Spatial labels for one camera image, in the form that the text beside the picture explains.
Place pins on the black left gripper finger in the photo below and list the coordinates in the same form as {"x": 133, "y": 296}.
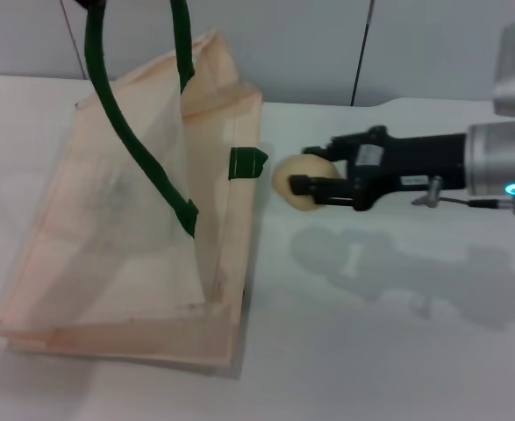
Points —
{"x": 91, "y": 3}

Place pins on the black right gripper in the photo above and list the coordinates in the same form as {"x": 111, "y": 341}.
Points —
{"x": 410, "y": 162}

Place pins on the round egg yolk pastry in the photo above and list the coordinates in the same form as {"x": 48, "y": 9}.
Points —
{"x": 285, "y": 175}

